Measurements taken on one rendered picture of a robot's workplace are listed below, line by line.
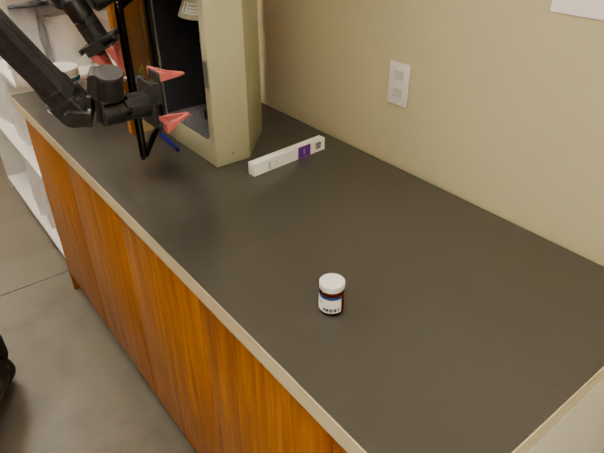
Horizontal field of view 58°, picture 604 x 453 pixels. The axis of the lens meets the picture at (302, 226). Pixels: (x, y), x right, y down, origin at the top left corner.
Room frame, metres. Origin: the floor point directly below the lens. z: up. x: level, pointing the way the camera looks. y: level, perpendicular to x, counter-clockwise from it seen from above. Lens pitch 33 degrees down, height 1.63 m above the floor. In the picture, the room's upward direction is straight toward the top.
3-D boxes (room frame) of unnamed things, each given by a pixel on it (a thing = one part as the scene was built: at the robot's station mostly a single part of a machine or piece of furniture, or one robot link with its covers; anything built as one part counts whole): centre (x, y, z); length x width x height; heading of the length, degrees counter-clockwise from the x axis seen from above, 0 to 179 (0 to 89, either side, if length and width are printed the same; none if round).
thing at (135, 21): (1.46, 0.43, 1.19); 0.30 x 0.01 x 0.40; 3
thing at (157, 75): (1.21, 0.31, 1.24); 0.09 x 0.07 x 0.07; 128
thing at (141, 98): (1.16, 0.36, 1.20); 0.07 x 0.07 x 0.10; 38
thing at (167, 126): (1.21, 0.31, 1.17); 0.09 x 0.07 x 0.07; 128
